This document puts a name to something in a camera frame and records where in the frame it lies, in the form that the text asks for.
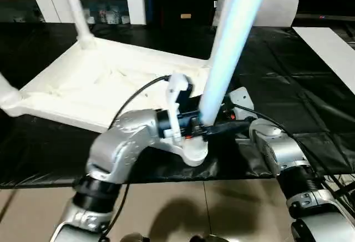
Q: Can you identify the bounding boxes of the white plastic table top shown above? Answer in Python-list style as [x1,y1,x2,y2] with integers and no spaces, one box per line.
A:
[0,37,222,168]

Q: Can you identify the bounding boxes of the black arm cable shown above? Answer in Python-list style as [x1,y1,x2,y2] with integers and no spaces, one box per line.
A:
[100,74,174,237]
[233,104,303,154]

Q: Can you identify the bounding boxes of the white flat panel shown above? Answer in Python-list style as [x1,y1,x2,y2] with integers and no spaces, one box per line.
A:
[292,27,355,95]

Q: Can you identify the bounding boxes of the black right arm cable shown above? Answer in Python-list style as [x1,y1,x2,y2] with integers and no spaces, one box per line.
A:
[233,104,303,154]

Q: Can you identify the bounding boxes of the grey pillow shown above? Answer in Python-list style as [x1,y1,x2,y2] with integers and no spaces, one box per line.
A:
[212,0,302,27]

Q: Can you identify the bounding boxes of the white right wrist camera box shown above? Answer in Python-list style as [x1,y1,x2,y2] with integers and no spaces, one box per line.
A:
[227,87,256,122]

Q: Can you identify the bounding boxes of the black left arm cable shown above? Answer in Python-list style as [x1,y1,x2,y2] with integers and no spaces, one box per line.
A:
[100,74,174,237]

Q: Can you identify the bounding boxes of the white plastic table leg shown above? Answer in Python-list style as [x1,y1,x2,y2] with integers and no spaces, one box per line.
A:
[0,73,22,109]
[197,0,272,127]
[61,0,96,49]

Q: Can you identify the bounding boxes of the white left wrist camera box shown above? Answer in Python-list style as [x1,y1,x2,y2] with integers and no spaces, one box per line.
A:
[164,73,195,140]

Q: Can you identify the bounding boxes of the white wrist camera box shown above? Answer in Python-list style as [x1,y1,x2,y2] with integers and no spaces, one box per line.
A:
[227,87,256,122]
[164,73,195,140]

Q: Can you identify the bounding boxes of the black left robot foot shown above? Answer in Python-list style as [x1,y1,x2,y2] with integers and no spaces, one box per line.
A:
[118,233,150,242]

